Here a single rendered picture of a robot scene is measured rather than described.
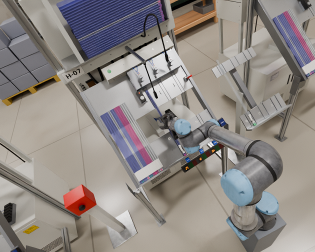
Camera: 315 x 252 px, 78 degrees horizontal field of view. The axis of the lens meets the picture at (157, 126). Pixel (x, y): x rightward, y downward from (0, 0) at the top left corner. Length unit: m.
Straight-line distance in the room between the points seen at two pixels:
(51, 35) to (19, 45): 3.30
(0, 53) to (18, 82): 0.61
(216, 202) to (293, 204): 0.60
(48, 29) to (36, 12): 0.09
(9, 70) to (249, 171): 4.62
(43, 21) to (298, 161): 2.23
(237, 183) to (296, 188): 1.41
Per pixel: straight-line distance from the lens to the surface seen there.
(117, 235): 2.06
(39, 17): 1.34
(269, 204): 1.13
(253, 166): 0.73
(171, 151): 1.30
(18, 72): 4.85
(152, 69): 1.31
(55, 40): 1.37
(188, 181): 2.04
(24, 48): 4.65
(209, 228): 1.88
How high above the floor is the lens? 1.82
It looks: 45 degrees down
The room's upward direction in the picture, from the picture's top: 22 degrees counter-clockwise
